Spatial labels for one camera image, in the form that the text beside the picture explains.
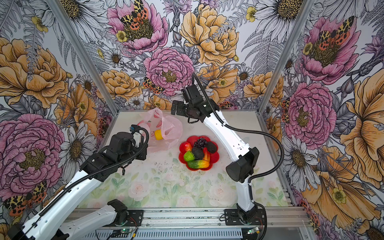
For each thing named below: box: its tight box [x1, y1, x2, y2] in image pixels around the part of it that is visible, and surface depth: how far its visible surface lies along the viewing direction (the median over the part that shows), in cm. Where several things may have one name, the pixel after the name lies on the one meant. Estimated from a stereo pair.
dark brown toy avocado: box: [192, 146, 204, 160], surface depth 91 cm
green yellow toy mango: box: [187, 159, 210, 169], surface depth 88 cm
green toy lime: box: [183, 151, 196, 162], surface depth 92 cm
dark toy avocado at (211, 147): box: [207, 141, 217, 154], surface depth 96 cm
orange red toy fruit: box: [203, 147, 211, 162], surface depth 93 cm
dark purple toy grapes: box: [193, 137, 208, 150], surface depth 99 cm
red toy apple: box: [179, 141, 193, 153], surface depth 97 cm
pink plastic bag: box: [137, 108, 184, 153], surface depth 93 cm
